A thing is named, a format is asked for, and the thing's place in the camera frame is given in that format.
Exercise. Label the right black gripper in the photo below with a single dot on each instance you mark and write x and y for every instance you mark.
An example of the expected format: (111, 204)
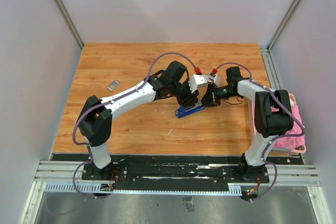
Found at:
(209, 99)

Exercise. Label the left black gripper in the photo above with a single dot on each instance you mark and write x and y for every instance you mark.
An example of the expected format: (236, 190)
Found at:
(190, 98)

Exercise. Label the blue stapler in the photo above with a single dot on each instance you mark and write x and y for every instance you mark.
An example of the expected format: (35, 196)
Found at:
(184, 111)

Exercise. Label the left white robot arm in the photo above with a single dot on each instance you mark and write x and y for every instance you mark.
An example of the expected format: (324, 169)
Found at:
(97, 115)

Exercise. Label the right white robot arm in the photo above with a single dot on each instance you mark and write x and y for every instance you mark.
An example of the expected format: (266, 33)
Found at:
(253, 161)

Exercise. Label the silver staple strip block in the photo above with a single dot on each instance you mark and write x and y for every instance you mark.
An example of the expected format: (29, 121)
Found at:
(113, 85)

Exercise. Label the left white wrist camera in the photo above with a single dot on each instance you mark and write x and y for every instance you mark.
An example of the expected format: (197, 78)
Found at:
(197, 81)

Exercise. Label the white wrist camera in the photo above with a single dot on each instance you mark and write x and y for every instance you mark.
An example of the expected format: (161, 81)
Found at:
(214, 79)
(197, 81)

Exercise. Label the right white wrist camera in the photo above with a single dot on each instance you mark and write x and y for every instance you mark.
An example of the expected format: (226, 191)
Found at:
(214, 79)

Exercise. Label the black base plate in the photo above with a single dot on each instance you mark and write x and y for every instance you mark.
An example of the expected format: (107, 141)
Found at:
(172, 172)

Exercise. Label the grey cable duct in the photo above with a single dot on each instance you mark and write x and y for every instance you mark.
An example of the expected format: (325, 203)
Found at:
(50, 187)

